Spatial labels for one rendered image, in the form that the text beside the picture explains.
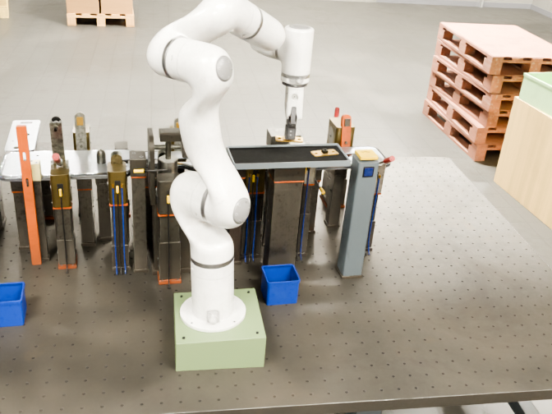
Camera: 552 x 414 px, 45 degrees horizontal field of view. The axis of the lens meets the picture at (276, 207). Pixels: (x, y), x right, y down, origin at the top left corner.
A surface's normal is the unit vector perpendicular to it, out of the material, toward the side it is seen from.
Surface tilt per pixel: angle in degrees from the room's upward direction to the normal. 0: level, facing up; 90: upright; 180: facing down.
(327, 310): 0
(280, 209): 90
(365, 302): 0
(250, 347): 90
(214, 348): 90
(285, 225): 90
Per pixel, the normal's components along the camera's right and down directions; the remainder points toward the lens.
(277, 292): 0.22, 0.47
